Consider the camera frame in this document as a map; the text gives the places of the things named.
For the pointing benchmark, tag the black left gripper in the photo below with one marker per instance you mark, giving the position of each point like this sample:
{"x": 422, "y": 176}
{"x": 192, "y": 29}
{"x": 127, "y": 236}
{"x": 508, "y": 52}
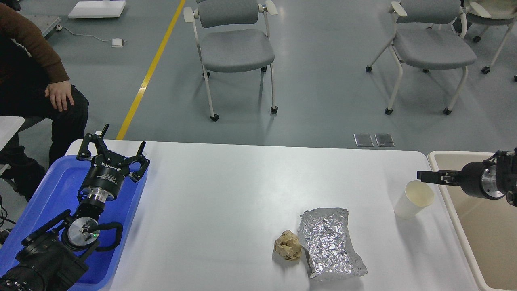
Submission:
{"x": 105, "y": 177}

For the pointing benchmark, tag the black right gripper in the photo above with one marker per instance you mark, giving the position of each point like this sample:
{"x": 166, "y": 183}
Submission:
{"x": 476, "y": 179}

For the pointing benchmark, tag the white paper cup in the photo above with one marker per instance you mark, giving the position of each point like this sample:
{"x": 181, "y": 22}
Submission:
{"x": 415, "y": 197}

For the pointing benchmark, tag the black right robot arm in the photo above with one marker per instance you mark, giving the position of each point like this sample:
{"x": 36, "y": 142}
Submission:
{"x": 506, "y": 174}

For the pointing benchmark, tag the brown sleeved forearm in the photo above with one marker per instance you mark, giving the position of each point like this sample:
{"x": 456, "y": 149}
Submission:
{"x": 14, "y": 26}

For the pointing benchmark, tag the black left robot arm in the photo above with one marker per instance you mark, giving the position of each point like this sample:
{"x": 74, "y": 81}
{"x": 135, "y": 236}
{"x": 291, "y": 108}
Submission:
{"x": 72, "y": 233}

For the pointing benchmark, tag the person's hand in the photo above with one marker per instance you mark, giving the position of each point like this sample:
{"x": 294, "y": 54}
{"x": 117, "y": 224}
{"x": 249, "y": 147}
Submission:
{"x": 60, "y": 95}

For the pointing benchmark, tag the person's black trousers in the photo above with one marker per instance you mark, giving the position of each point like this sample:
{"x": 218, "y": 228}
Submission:
{"x": 25, "y": 93}

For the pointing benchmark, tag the beige plastic bin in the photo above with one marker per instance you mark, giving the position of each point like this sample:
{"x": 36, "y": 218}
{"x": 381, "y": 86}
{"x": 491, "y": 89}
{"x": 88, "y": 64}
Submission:
{"x": 487, "y": 233}

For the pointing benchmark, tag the blue plastic tray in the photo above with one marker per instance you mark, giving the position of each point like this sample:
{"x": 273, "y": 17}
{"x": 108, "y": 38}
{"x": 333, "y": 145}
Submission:
{"x": 57, "y": 193}

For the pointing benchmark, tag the right metal floor plate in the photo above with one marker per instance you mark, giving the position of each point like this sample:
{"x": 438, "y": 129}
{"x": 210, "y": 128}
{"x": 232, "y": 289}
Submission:
{"x": 384, "y": 140}

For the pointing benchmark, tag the metal floor plate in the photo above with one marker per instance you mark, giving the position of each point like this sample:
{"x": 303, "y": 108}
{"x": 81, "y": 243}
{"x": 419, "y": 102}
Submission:
{"x": 384, "y": 140}
{"x": 363, "y": 140}

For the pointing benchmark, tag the left metal floor plate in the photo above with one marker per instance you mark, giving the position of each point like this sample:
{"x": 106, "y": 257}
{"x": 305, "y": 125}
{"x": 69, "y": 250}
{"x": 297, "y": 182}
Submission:
{"x": 363, "y": 140}

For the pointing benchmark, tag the white side table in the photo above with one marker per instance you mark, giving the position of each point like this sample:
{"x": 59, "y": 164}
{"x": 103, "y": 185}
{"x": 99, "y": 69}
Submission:
{"x": 9, "y": 126}

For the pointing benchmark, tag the white power adapter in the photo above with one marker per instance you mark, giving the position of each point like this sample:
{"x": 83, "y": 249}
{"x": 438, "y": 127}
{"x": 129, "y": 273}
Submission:
{"x": 117, "y": 43}

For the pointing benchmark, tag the crumpled silver foil bag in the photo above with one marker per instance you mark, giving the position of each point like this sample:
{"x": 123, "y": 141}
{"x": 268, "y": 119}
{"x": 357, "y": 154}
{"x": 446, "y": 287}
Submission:
{"x": 324, "y": 236}

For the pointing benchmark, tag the grey chair right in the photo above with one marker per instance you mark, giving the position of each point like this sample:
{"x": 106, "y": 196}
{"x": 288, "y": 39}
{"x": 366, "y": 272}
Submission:
{"x": 434, "y": 49}

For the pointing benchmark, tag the grey chair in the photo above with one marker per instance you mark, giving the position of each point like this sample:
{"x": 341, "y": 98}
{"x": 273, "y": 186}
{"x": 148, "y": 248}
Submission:
{"x": 231, "y": 51}
{"x": 434, "y": 49}

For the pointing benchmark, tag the white flat board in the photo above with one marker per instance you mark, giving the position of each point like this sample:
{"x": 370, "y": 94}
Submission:
{"x": 97, "y": 9}

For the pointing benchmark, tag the grey metal platform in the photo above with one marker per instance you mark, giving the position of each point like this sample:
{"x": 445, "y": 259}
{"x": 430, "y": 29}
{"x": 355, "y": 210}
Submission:
{"x": 46, "y": 23}

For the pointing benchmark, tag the chair far right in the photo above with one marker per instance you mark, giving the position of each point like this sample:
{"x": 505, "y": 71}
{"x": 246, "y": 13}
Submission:
{"x": 491, "y": 13}

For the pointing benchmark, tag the grey chair centre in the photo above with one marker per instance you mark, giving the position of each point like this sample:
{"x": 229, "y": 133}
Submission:
{"x": 231, "y": 51}

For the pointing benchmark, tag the crumpled brown paper ball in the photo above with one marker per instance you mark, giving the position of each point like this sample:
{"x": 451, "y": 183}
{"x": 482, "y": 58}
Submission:
{"x": 288, "y": 246}

